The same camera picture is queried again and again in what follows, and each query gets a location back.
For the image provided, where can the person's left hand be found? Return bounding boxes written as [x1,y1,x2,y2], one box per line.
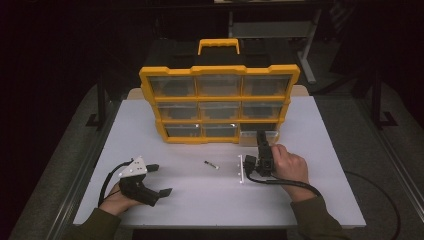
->
[98,182,144,218]

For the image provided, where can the aluminium frame rail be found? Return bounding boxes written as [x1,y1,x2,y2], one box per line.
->
[44,108,118,240]
[355,99,424,211]

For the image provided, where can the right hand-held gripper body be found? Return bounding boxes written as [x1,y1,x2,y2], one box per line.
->
[237,141,277,185]

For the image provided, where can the set of clear organizer bins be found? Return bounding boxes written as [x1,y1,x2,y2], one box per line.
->
[147,74,293,138]

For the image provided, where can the clear plastic drawer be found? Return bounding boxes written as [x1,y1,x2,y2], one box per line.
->
[239,130,280,148]

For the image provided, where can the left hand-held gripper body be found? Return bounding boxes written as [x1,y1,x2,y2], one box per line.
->
[117,155,161,207]

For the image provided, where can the black metal stand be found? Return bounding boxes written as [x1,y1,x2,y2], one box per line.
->
[365,68,400,131]
[85,75,112,131]

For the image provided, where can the grey metal table frame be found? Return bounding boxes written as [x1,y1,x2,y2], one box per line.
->
[227,9,323,85]

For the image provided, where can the yellow organizer cabinet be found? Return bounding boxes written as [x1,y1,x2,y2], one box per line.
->
[138,38,301,145]

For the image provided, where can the right hand-held gripper cable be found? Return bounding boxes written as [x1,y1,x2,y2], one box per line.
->
[244,165,402,240]

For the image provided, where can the left hand-held gripper cable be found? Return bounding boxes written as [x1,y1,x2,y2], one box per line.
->
[96,158,135,210]

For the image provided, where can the hand-held gripper cable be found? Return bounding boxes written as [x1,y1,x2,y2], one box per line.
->
[244,165,402,240]
[96,158,135,210]

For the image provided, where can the person's right hand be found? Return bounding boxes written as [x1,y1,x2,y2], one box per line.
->
[270,143,316,204]

